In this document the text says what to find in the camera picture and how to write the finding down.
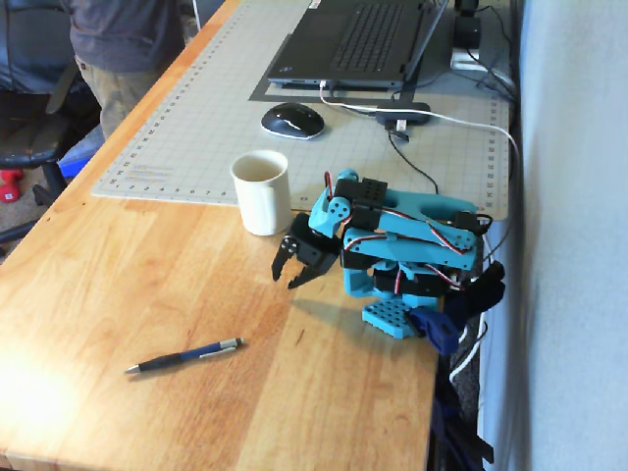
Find blue table clamp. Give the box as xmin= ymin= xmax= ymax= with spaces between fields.
xmin=409 ymin=293 xmax=473 ymax=357

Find red dumbbell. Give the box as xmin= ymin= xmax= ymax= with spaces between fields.
xmin=0 ymin=169 xmax=26 ymax=205

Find black power adapter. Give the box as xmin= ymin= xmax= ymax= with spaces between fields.
xmin=450 ymin=13 xmax=484 ymax=50

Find blue storage box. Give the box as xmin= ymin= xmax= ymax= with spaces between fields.
xmin=57 ymin=130 xmax=107 ymax=182

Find black office chair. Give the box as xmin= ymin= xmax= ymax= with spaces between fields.
xmin=0 ymin=0 xmax=102 ymax=246

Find black computer mouse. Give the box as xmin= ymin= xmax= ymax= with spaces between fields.
xmin=260 ymin=102 xmax=327 ymax=141

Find long white cable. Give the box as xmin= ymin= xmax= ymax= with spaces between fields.
xmin=319 ymin=80 xmax=522 ymax=207

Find short white cable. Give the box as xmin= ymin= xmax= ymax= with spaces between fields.
xmin=447 ymin=313 xmax=491 ymax=385

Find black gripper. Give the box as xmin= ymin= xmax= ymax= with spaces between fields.
xmin=271 ymin=212 xmax=341 ymax=290

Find person in grey shirt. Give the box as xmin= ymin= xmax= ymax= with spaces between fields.
xmin=58 ymin=0 xmax=186 ymax=141

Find black clamp handle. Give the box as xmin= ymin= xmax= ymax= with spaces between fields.
xmin=460 ymin=259 xmax=507 ymax=316

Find black USB hub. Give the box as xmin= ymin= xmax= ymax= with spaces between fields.
xmin=375 ymin=101 xmax=432 ymax=128

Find grey gridded cutting mat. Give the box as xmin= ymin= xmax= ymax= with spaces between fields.
xmin=91 ymin=0 xmax=514 ymax=222

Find tangled black cables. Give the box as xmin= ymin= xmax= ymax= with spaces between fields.
xmin=468 ymin=3 xmax=520 ymax=105

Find thin black cable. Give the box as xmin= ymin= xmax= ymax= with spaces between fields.
xmin=386 ymin=128 xmax=441 ymax=196

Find blue and black pen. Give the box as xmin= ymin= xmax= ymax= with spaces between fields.
xmin=123 ymin=337 xmax=246 ymax=376

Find black laptop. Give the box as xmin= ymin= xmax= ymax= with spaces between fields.
xmin=267 ymin=0 xmax=450 ymax=91

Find white ceramic mug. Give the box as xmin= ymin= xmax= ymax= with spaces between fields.
xmin=230 ymin=149 xmax=292 ymax=237

